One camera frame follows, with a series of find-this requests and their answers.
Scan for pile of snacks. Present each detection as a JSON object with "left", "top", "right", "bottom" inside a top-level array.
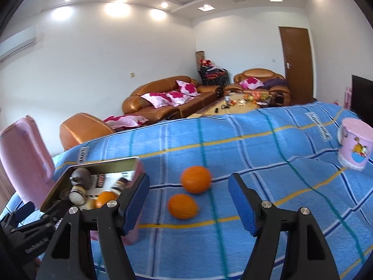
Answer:
[{"left": 223, "top": 90, "right": 270, "bottom": 107}]

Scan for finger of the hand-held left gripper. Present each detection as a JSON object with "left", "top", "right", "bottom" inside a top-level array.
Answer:
[{"left": 9, "top": 201, "right": 36, "bottom": 225}]

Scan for printed paper liner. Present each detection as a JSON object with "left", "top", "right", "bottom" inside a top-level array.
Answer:
[{"left": 89, "top": 171, "right": 135, "bottom": 196}]

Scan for black television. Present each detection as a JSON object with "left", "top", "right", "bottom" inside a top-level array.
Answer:
[{"left": 351, "top": 75, "right": 373, "bottom": 121}]

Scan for brown wooden door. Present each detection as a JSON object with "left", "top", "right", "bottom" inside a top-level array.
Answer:
[{"left": 278, "top": 26, "right": 317, "bottom": 105}]

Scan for brown leather sofa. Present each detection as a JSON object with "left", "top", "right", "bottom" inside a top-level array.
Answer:
[{"left": 122, "top": 76, "right": 225, "bottom": 123}]

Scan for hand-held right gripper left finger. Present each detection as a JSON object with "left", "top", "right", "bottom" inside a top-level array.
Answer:
[{"left": 36, "top": 173, "right": 150, "bottom": 280}]

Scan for blue plaid blanket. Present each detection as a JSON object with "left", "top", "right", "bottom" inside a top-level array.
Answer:
[{"left": 0, "top": 101, "right": 373, "bottom": 280}]

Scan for pink floral pillow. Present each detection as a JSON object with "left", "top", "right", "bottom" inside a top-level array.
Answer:
[
  {"left": 165, "top": 91, "right": 194, "bottom": 105},
  {"left": 239, "top": 77, "right": 264, "bottom": 89},
  {"left": 141, "top": 92, "right": 172, "bottom": 108},
  {"left": 176, "top": 80, "right": 199, "bottom": 96}
]

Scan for white air conditioner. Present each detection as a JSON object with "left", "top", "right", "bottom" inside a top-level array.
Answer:
[{"left": 0, "top": 25, "right": 38, "bottom": 62}]

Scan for purple cloth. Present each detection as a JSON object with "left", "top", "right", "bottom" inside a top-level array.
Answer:
[{"left": 262, "top": 77, "right": 287, "bottom": 89}]

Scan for pink cartoon bucket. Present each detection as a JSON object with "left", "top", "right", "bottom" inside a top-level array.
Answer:
[{"left": 337, "top": 117, "right": 373, "bottom": 171}]

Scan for brown leather armchair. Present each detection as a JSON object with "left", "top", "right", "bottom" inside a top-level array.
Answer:
[{"left": 224, "top": 68, "right": 291, "bottom": 105}]

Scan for pink floral bedding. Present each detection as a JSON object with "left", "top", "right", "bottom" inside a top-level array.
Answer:
[{"left": 103, "top": 114, "right": 149, "bottom": 130}]

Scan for metal tin box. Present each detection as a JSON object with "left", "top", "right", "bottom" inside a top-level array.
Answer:
[{"left": 40, "top": 157, "right": 145, "bottom": 246}]

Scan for pink plastic chair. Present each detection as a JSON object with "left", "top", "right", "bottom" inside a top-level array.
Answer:
[{"left": 0, "top": 115, "right": 56, "bottom": 207}]

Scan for orange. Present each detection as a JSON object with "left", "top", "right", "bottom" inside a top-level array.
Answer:
[
  {"left": 96, "top": 191, "right": 118, "bottom": 209},
  {"left": 168, "top": 194, "right": 199, "bottom": 220},
  {"left": 181, "top": 166, "right": 212, "bottom": 194}
]

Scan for stacked black chairs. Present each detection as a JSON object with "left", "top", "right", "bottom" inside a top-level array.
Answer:
[{"left": 198, "top": 66, "right": 229, "bottom": 87}]

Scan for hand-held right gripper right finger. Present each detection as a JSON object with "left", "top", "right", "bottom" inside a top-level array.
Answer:
[{"left": 228, "top": 173, "right": 340, "bottom": 280}]

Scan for brown leather ottoman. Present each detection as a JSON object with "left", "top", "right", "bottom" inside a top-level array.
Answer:
[{"left": 60, "top": 112, "right": 117, "bottom": 151}]

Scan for wooden coffee table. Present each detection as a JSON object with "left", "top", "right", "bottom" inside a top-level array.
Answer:
[{"left": 186, "top": 92, "right": 270, "bottom": 119}]

